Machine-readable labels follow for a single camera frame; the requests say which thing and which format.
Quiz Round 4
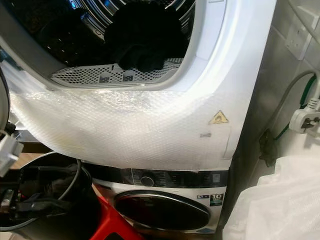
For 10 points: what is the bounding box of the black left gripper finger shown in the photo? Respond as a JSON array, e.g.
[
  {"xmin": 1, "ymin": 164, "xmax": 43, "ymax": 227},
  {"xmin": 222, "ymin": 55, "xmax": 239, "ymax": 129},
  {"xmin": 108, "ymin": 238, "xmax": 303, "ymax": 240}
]
[{"xmin": 14, "ymin": 198, "xmax": 72, "ymax": 215}]

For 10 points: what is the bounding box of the white washing machine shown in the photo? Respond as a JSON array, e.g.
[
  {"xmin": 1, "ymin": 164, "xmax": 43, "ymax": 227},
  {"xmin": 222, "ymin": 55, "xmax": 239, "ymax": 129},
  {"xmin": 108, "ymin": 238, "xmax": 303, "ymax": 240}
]
[{"xmin": 80, "ymin": 162, "xmax": 232, "ymax": 237}]

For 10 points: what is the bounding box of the round washer control knob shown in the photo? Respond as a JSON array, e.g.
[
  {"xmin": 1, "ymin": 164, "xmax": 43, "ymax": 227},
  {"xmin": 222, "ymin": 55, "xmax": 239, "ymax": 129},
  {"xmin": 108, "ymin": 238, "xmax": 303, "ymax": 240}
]
[{"xmin": 139, "ymin": 174, "xmax": 156, "ymax": 188}]

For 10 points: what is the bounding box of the grey mesh lint filter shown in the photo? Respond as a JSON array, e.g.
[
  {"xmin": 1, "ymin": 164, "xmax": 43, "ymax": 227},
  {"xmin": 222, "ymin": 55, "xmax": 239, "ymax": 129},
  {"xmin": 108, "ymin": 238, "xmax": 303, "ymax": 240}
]
[{"xmin": 50, "ymin": 57, "xmax": 186, "ymax": 86}]

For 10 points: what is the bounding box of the dark glass washer door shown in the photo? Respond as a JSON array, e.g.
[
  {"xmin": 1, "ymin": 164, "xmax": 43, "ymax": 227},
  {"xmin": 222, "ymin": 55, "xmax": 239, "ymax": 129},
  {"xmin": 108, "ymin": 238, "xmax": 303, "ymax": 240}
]
[{"xmin": 113, "ymin": 189, "xmax": 212, "ymax": 232}]

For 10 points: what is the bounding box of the yellow triangle warning sticker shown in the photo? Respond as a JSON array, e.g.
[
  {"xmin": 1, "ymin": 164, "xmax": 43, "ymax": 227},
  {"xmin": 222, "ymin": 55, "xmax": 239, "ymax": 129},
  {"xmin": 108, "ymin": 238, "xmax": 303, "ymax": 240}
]
[{"xmin": 208, "ymin": 110, "xmax": 230, "ymax": 125}]

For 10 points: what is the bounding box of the white tumble dryer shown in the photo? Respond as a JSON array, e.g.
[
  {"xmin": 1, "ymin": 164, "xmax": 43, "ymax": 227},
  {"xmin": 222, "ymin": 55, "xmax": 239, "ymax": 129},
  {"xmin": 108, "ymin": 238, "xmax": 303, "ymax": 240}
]
[{"xmin": 0, "ymin": 0, "xmax": 279, "ymax": 172}]

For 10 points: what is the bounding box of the white plastic bag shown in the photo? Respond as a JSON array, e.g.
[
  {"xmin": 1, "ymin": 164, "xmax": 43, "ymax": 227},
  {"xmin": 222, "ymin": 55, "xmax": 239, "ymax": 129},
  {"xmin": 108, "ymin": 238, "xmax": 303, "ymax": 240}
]
[{"xmin": 222, "ymin": 153, "xmax": 320, "ymax": 240}]

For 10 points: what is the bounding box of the white power plug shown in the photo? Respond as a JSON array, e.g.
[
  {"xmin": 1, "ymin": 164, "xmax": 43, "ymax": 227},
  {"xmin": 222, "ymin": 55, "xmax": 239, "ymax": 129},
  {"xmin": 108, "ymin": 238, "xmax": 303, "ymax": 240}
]
[{"xmin": 289, "ymin": 97, "xmax": 320, "ymax": 135}]

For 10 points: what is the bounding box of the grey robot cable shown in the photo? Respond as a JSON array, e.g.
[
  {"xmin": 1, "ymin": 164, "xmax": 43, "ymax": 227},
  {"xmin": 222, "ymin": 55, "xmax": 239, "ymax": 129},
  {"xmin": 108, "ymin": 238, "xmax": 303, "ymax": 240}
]
[{"xmin": 56, "ymin": 158, "xmax": 84, "ymax": 201}]

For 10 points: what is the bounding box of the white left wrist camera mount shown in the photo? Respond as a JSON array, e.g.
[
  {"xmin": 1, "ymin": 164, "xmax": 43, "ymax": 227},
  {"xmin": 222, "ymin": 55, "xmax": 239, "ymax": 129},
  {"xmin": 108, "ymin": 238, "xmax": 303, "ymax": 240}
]
[{"xmin": 0, "ymin": 130, "xmax": 25, "ymax": 177}]

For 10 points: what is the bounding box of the grey power cord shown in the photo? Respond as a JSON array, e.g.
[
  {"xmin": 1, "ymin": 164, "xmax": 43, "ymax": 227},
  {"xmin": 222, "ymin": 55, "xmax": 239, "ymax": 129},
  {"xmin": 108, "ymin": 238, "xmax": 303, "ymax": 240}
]
[{"xmin": 262, "ymin": 70, "xmax": 317, "ymax": 137}]

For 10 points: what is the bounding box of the green cable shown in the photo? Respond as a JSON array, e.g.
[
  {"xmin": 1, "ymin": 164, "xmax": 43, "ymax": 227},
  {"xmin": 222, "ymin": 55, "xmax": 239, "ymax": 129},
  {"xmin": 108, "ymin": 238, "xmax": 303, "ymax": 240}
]
[{"xmin": 273, "ymin": 74, "xmax": 319, "ymax": 144}]

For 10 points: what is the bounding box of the white wall socket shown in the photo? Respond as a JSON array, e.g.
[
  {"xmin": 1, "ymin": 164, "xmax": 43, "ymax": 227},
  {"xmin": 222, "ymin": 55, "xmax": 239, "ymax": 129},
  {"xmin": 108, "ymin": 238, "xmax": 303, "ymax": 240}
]
[{"xmin": 283, "ymin": 4, "xmax": 320, "ymax": 61}]

